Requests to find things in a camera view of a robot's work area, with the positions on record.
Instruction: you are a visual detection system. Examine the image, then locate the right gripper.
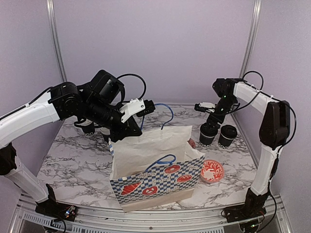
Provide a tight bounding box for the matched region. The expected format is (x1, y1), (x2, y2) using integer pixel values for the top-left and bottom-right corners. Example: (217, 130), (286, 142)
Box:
(206, 95), (237, 132)

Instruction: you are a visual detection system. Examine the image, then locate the black paper coffee cup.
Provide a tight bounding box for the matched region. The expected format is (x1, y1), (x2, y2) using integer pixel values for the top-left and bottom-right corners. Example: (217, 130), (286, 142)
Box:
(218, 133), (236, 149)

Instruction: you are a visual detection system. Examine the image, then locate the checkered paper takeout bag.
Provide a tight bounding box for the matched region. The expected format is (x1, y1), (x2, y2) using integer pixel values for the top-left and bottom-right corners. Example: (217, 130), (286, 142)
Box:
(108, 103), (205, 213)

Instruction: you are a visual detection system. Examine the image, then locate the black cup lid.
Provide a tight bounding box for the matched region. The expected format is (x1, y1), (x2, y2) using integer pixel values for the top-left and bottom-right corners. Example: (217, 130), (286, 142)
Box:
(200, 123), (218, 137)
(221, 125), (238, 139)

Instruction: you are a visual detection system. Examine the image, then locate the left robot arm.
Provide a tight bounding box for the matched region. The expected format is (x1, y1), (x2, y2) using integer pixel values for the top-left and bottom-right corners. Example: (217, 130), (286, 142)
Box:
(0, 70), (145, 216)

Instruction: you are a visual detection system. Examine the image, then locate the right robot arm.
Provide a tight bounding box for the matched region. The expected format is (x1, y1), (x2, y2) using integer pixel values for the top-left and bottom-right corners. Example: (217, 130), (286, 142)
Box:
(201, 78), (294, 217)

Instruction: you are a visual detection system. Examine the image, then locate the stack of paper cups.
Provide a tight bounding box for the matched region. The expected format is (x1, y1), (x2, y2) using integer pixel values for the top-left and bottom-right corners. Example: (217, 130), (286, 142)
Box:
(100, 127), (110, 143)

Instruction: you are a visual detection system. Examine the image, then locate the red patterned bowl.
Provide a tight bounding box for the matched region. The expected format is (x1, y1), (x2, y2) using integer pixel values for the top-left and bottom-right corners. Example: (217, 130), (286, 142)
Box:
(188, 138), (196, 149)

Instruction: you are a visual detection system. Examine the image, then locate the black cup holding straws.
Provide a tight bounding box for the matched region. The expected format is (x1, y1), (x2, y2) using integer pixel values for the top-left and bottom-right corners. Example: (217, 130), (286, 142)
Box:
(80, 120), (95, 136)

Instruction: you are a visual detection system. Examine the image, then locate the red floral bowl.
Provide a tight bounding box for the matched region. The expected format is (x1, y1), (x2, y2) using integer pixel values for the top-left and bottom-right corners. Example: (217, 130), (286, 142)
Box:
(200, 160), (225, 183)

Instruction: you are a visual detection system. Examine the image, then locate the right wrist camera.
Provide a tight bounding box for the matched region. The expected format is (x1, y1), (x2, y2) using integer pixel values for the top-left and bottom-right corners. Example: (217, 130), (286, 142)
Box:
(194, 102), (216, 113)

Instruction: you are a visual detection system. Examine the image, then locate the right aluminium frame post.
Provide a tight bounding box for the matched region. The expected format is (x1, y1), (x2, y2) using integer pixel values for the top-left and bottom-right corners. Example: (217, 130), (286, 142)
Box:
(239, 0), (262, 78)

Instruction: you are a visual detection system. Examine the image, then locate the aluminium frame post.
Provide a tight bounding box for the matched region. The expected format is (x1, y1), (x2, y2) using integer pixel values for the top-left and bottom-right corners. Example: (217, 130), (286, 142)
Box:
(239, 0), (262, 78)
(46, 0), (68, 82)

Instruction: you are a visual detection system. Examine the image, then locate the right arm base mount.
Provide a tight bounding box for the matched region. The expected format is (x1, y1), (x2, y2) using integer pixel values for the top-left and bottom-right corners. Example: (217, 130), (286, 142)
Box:
(223, 188), (269, 223)

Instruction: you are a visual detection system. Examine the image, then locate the aluminium front rail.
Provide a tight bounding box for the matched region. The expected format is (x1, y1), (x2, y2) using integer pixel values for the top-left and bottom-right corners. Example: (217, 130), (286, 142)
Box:
(7, 193), (292, 233)

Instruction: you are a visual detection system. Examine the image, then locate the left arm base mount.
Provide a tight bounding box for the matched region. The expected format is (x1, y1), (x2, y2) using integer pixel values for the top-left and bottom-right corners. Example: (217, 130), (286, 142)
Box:
(35, 184), (77, 221)

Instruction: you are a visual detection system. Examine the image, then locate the left aluminium frame post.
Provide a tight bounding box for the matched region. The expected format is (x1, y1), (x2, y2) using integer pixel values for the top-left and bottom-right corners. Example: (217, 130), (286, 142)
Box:
(46, 0), (68, 82)

